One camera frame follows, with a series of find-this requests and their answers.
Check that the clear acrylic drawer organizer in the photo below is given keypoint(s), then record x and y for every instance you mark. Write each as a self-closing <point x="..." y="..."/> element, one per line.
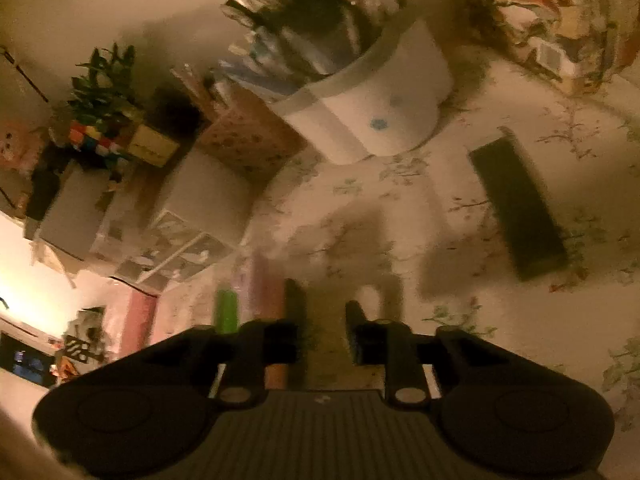
<point x="175" y="255"/>

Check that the orange stuffed toy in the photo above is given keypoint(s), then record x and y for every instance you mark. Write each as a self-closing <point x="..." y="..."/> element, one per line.
<point x="15" y="142"/>

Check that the brown patterned box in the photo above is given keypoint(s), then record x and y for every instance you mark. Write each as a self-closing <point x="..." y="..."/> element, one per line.
<point x="250" y="132"/>

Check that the pink case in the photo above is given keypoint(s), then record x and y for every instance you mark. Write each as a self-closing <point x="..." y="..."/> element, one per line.
<point x="140" y="322"/>

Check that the floral tablecloth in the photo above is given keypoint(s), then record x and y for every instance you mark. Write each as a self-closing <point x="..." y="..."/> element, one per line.
<point x="500" y="330"/>

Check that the green leafy plant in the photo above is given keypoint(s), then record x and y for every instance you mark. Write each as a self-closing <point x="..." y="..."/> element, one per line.
<point x="107" y="82"/>

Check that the white storage box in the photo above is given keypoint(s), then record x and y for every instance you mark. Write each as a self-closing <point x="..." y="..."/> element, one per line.
<point x="207" y="195"/>
<point x="75" y="210"/>

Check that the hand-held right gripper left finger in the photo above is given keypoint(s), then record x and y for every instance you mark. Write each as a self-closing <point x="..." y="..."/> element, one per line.
<point x="292" y="332"/>

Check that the black rectangular box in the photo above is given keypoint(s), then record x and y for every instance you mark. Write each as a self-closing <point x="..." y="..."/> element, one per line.
<point x="520" y="210"/>

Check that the green cap highlighter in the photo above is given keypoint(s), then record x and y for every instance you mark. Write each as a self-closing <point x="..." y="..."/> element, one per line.
<point x="227" y="310"/>

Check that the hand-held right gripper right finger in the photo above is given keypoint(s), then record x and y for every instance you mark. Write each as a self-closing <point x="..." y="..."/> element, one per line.
<point x="354" y="332"/>

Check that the white flower-shaped pen holder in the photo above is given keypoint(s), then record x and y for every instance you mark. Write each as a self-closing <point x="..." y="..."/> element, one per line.
<point x="375" y="105"/>

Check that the colourful puzzle cube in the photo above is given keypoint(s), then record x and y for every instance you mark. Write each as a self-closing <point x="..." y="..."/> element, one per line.
<point x="95" y="140"/>

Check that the yellow box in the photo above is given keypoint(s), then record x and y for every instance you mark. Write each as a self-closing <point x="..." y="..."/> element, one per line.
<point x="152" y="146"/>

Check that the pink pen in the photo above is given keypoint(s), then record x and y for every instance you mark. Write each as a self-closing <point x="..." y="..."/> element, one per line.
<point x="267" y="290"/>

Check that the bundle of pens in holder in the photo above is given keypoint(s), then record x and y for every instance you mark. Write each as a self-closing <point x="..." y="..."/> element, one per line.
<point x="300" y="45"/>

